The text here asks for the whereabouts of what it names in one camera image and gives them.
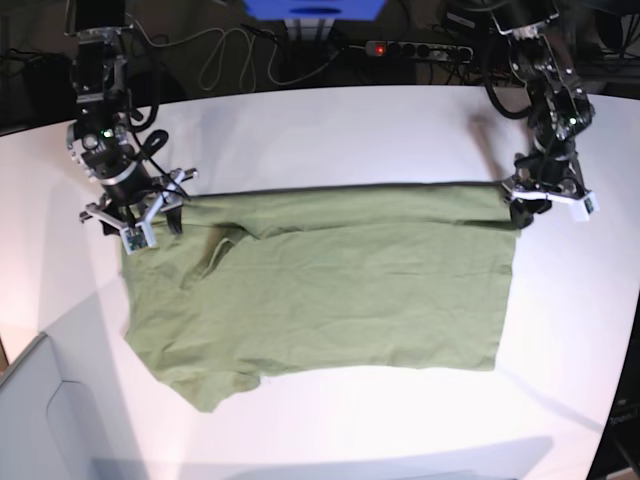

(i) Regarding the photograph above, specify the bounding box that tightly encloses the white power strip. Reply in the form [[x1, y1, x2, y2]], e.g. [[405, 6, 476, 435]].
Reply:
[[364, 40, 474, 64]]

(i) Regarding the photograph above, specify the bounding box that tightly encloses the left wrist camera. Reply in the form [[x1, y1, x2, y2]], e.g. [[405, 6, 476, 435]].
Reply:
[[569, 192, 599, 222]]

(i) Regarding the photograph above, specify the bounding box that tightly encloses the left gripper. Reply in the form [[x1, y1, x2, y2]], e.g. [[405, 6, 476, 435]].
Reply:
[[502, 154, 596, 229]]

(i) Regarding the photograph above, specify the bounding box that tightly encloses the green T-shirt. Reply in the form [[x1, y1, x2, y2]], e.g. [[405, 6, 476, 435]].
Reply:
[[122, 185, 519, 413]]

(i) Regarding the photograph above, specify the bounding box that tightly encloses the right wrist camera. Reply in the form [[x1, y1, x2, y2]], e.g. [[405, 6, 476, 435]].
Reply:
[[120, 221, 156, 255]]

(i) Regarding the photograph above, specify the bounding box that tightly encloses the grey panel at table corner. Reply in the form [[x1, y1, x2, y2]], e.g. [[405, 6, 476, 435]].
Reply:
[[0, 333, 149, 480]]

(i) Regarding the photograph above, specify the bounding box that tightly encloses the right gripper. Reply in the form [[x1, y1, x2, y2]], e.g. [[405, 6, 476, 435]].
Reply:
[[79, 168, 198, 236]]

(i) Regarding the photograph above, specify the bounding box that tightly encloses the blue plastic bin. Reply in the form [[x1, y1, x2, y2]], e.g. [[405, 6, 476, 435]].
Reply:
[[243, 0, 386, 21]]

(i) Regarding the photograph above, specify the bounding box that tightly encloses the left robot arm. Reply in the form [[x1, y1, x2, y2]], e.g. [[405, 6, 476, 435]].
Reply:
[[480, 1, 597, 229]]

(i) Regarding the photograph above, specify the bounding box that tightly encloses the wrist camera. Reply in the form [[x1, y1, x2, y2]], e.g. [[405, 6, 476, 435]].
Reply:
[[120, 221, 156, 255], [569, 192, 599, 222]]

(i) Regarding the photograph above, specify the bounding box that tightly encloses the grey cable on floor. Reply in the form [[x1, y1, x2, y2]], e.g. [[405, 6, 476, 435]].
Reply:
[[134, 27, 341, 92]]

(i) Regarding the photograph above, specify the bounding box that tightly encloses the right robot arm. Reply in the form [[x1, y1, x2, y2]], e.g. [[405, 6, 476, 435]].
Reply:
[[65, 1, 196, 249]]

